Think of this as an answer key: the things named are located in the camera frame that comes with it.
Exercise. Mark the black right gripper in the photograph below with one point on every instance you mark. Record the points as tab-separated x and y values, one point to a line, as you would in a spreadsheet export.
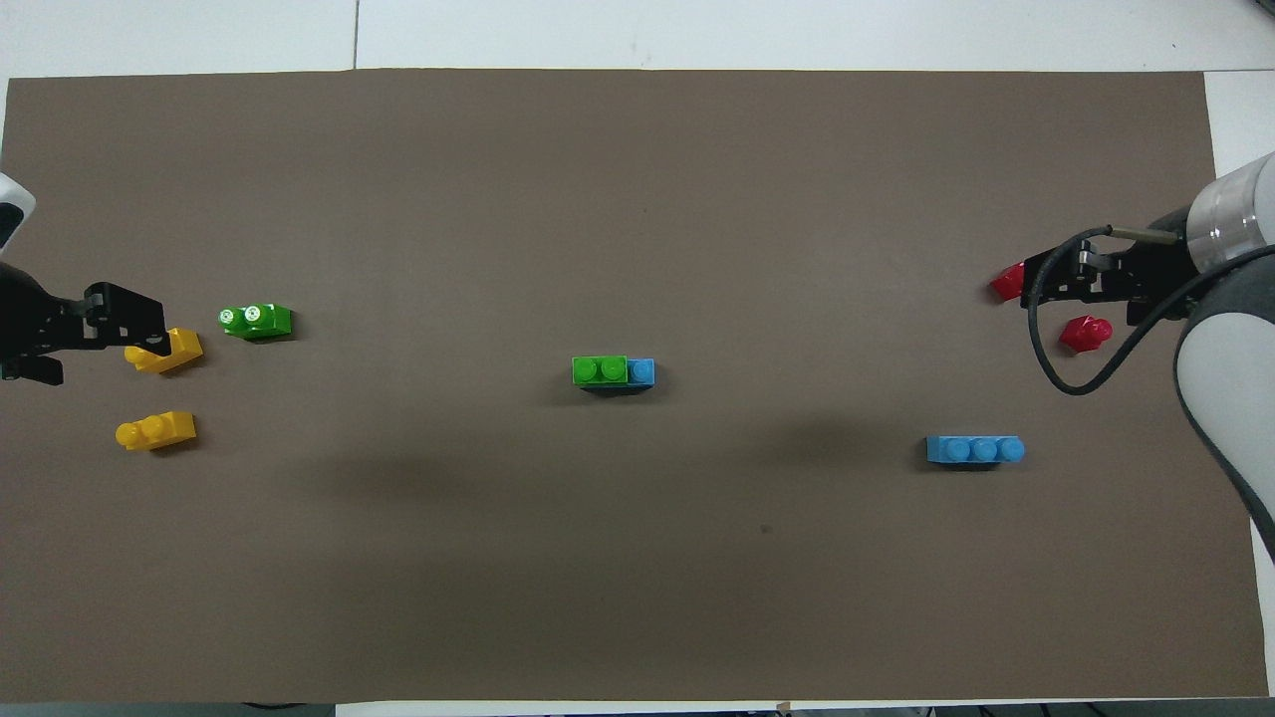
1155	274

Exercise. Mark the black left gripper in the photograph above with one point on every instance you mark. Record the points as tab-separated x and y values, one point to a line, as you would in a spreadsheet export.
30	324

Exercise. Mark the blue three-stud brick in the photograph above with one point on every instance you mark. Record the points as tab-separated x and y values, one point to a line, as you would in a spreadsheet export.
642	372
974	450

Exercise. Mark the plain green two-stud brick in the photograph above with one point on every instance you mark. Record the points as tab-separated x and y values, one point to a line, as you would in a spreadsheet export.
600	370

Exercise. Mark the small red brick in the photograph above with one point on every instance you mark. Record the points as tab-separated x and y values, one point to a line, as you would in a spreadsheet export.
1008	284
1084	334

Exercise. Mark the yellow two-stud brick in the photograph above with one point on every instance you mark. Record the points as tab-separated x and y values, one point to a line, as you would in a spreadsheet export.
184	351
157	431

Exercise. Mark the green brick with white studs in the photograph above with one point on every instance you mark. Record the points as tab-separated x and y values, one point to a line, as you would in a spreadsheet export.
261	322

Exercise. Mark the brown paper table mat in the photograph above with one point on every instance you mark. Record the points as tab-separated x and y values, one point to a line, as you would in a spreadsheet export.
637	199

